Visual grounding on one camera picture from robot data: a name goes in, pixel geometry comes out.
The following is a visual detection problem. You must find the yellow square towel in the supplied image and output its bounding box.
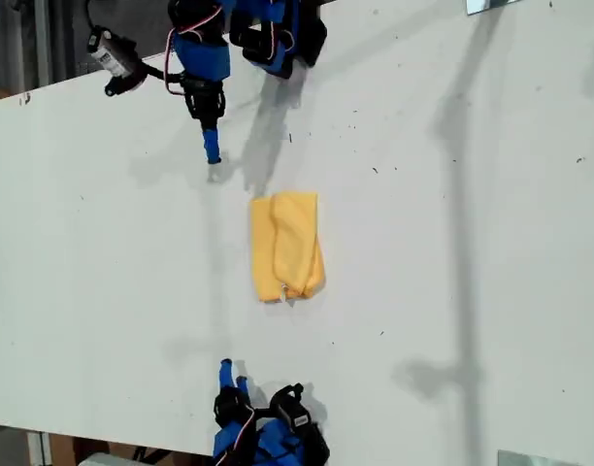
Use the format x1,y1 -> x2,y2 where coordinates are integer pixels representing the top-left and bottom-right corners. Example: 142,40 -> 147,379
249,190 -> 327,309

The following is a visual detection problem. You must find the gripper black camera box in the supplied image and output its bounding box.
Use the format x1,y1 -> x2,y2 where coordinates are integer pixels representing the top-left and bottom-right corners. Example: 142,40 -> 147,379
84,25 -> 149,97
269,383 -> 313,431

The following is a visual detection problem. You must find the brown cardboard box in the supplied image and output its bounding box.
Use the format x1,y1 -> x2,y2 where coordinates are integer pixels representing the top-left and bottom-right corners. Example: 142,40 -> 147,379
49,433 -> 139,466

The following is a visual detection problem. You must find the steel bracket plate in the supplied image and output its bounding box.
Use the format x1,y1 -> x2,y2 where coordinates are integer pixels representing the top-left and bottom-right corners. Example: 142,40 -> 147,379
464,0 -> 521,17

